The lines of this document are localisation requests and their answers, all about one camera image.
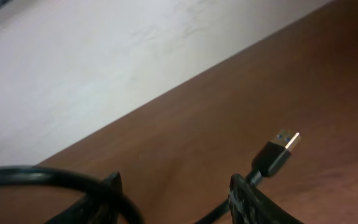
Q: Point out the black USB cable blue plug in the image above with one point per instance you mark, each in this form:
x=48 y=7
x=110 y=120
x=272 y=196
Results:
x=265 y=164

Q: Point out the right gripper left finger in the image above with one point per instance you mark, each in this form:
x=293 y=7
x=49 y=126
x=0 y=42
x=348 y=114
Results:
x=88 y=209

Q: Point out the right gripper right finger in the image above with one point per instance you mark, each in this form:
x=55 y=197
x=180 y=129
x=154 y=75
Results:
x=248 y=205

